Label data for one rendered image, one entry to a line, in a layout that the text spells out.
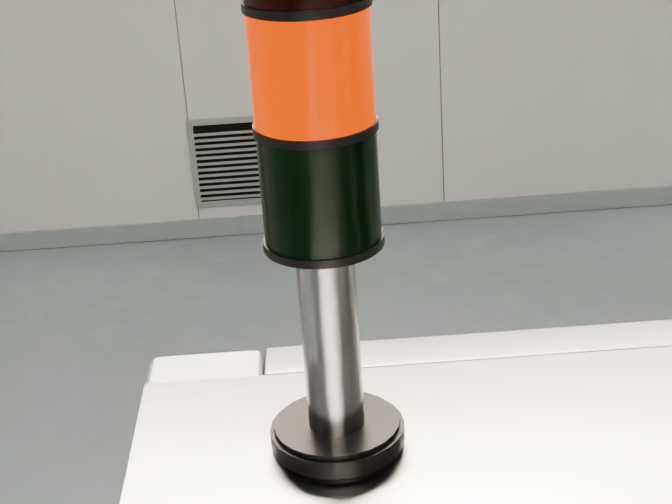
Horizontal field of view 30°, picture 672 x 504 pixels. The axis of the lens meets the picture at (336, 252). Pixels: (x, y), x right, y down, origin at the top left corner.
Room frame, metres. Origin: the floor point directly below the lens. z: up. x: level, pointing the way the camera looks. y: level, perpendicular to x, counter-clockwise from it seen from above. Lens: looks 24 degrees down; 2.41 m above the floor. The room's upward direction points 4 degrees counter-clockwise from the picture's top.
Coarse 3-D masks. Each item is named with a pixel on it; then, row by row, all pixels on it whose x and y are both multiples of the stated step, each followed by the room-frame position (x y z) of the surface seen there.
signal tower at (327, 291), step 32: (352, 256) 0.46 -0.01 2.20; (320, 288) 0.47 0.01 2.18; (352, 288) 0.47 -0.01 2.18; (320, 320) 0.47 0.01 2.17; (352, 320) 0.47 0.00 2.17; (320, 352) 0.47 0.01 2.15; (352, 352) 0.47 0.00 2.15; (320, 384) 0.47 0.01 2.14; (352, 384) 0.47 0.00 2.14; (288, 416) 0.49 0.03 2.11; (320, 416) 0.47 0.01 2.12; (352, 416) 0.47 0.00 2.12; (384, 416) 0.48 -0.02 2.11; (288, 448) 0.46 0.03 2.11; (320, 448) 0.46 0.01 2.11; (352, 448) 0.46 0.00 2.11; (384, 448) 0.46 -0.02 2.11
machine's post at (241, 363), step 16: (224, 352) 0.58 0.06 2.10; (240, 352) 0.58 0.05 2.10; (256, 352) 0.57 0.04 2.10; (160, 368) 0.56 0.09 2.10; (176, 368) 0.56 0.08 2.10; (192, 368) 0.56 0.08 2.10; (208, 368) 0.56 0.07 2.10; (224, 368) 0.56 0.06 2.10; (240, 368) 0.56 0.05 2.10; (256, 368) 0.56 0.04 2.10
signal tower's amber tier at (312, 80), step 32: (256, 32) 0.47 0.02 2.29; (288, 32) 0.46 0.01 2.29; (320, 32) 0.46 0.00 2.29; (352, 32) 0.46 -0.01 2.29; (256, 64) 0.47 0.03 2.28; (288, 64) 0.46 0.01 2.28; (320, 64) 0.46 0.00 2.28; (352, 64) 0.46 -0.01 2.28; (256, 96) 0.47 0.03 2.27; (288, 96) 0.46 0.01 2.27; (320, 96) 0.46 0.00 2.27; (352, 96) 0.46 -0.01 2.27; (256, 128) 0.47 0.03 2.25; (288, 128) 0.46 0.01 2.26; (320, 128) 0.46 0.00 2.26; (352, 128) 0.46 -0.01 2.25
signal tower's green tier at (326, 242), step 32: (288, 160) 0.46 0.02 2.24; (320, 160) 0.46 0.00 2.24; (352, 160) 0.46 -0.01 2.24; (288, 192) 0.46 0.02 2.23; (320, 192) 0.46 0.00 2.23; (352, 192) 0.46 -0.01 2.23; (288, 224) 0.46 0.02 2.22; (320, 224) 0.46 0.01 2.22; (352, 224) 0.46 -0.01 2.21; (288, 256) 0.46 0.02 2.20; (320, 256) 0.46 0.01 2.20
